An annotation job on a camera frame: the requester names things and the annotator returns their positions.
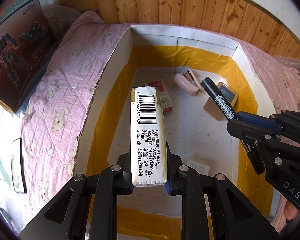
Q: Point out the tissue pack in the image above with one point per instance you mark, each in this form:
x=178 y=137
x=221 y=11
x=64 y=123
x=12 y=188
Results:
x=148 y=152

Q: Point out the bubble wrap roll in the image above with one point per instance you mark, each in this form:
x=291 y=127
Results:
x=289 y=62

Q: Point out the pink bear quilt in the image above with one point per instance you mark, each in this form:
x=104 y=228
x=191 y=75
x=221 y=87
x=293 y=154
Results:
x=56 y=113

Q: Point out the robot toy box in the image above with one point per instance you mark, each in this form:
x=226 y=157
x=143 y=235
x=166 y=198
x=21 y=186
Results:
x=25 y=39

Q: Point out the pink stapler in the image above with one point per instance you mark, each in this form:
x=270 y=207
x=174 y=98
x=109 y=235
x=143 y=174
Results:
x=188 y=82

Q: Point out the person's right hand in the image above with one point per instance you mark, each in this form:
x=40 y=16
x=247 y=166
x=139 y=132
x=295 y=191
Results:
x=290 y=211

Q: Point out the black marker pen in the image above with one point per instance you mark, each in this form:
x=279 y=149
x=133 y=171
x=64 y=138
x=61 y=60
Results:
x=220 y=99

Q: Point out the tan small box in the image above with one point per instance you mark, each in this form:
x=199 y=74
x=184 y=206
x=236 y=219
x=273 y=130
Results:
x=222 y=99

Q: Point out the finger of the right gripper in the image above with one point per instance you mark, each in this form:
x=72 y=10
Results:
x=287 y=123
x=255 y=139

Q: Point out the white cardboard box yellow tape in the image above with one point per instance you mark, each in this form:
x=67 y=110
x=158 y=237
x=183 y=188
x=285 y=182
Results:
x=134 y=55

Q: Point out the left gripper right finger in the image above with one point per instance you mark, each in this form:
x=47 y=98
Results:
x=214 y=203

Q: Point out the red white small box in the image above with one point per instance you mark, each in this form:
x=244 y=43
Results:
x=166 y=102

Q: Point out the white card in box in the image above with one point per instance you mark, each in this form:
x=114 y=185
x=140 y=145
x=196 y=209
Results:
x=199 y=167

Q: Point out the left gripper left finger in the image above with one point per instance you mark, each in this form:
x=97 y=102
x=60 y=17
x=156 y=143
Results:
x=86 y=207

